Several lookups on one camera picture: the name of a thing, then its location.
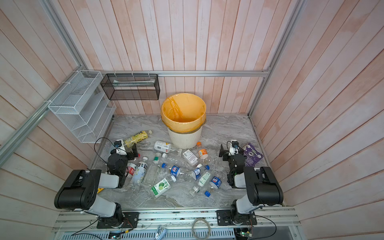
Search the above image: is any white cap tall bottle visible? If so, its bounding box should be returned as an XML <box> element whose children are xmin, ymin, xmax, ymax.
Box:
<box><xmin>130</xmin><ymin>157</ymin><xmax>148</xmax><ymax>191</ymax></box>

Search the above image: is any orange cap small bottle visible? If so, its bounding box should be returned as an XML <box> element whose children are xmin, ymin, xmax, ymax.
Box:
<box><xmin>197</xmin><ymin>142</ymin><xmax>209</xmax><ymax>160</ymax></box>

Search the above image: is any yellow label plastic bottle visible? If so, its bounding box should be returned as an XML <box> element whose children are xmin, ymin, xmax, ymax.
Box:
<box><xmin>124</xmin><ymin>130</ymin><xmax>153</xmax><ymax>148</ymax></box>

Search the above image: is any green cap clear bottle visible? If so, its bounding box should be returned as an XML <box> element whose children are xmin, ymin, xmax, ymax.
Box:
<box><xmin>143</xmin><ymin>153</ymin><xmax>162</xmax><ymax>186</ymax></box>

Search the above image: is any pepsi label bottle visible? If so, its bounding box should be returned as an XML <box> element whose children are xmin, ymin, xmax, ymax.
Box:
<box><xmin>205</xmin><ymin>176</ymin><xmax>222</xmax><ymax>198</ymax></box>

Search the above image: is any green text bottle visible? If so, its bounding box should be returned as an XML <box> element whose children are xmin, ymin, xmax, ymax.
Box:
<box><xmin>189</xmin><ymin>171</ymin><xmax>212</xmax><ymax>197</ymax></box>

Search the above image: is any square white label bottle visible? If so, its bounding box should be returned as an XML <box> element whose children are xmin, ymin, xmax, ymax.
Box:
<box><xmin>183</xmin><ymin>150</ymin><xmax>199</xmax><ymax>166</ymax></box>

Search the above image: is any green lime label bottle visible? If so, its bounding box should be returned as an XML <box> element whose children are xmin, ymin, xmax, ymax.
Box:
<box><xmin>151</xmin><ymin>175</ymin><xmax>177</xmax><ymax>198</ymax></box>

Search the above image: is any blue label crushed bottle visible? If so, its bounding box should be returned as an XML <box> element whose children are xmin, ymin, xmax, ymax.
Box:
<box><xmin>161</xmin><ymin>163</ymin><xmax>187</xmax><ymax>178</ymax></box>

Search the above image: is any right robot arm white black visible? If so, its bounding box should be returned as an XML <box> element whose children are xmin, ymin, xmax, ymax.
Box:
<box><xmin>217</xmin><ymin>140</ymin><xmax>284</xmax><ymax>226</ymax></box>

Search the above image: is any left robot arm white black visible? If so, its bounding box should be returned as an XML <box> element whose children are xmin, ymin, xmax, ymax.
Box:
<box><xmin>54</xmin><ymin>145</ymin><xmax>139</xmax><ymax>230</ymax></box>

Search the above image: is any cream waste bin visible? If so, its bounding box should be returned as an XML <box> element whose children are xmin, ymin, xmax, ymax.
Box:
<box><xmin>168</xmin><ymin>126</ymin><xmax>203</xmax><ymax>149</ymax></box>

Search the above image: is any yellow bin liner bag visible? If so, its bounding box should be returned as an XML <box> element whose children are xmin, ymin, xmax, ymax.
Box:
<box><xmin>161</xmin><ymin>93</ymin><xmax>207</xmax><ymax>134</ymax></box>

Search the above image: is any red label water bottle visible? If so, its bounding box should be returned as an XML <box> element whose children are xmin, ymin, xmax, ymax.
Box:
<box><xmin>126</xmin><ymin>163</ymin><xmax>137</xmax><ymax>178</ymax></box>

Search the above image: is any purple framed card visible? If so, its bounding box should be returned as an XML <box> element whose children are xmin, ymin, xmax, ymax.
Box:
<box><xmin>243</xmin><ymin>143</ymin><xmax>264</xmax><ymax>167</ymax></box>

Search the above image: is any white label clear bottle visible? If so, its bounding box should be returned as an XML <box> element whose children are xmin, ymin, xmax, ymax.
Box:
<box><xmin>154</xmin><ymin>141</ymin><xmax>182</xmax><ymax>155</ymax></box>

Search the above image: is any blue cap crushed bottle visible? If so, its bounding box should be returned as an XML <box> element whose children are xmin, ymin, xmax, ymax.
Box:
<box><xmin>186</xmin><ymin>164</ymin><xmax>210</xmax><ymax>181</ymax></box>

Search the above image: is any clear bottle white cap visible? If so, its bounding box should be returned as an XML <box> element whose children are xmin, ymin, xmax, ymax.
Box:
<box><xmin>162</xmin><ymin>153</ymin><xmax>191</xmax><ymax>169</ymax></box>

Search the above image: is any black mesh basket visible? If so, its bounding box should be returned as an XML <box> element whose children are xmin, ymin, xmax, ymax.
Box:
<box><xmin>101</xmin><ymin>73</ymin><xmax>161</xmax><ymax>101</ymax></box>

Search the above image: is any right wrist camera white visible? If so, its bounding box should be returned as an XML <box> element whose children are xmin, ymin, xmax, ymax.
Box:
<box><xmin>229</xmin><ymin>140</ymin><xmax>240</xmax><ymax>156</ymax></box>

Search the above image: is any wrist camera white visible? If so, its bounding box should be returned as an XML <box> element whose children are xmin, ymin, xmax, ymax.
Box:
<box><xmin>111</xmin><ymin>140</ymin><xmax>127</xmax><ymax>156</ymax></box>
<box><xmin>229</xmin><ymin>140</ymin><xmax>240</xmax><ymax>156</ymax></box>

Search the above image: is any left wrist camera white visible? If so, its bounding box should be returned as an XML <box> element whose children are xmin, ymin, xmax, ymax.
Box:
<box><xmin>111</xmin><ymin>140</ymin><xmax>127</xmax><ymax>156</ymax></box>

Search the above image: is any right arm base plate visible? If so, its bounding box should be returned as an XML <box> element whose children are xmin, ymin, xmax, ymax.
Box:
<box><xmin>216</xmin><ymin>210</ymin><xmax>257</xmax><ymax>226</ymax></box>

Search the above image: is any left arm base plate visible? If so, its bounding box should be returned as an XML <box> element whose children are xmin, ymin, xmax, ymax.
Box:
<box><xmin>97</xmin><ymin>212</ymin><xmax>140</xmax><ymax>229</ymax></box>

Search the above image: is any coiled grey cable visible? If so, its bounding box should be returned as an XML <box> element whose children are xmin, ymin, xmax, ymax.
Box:
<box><xmin>191</xmin><ymin>218</ymin><xmax>212</xmax><ymax>240</ymax></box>

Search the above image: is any white wire mesh shelf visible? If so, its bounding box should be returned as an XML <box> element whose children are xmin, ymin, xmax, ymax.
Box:
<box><xmin>49</xmin><ymin>71</ymin><xmax>116</xmax><ymax>144</ymax></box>

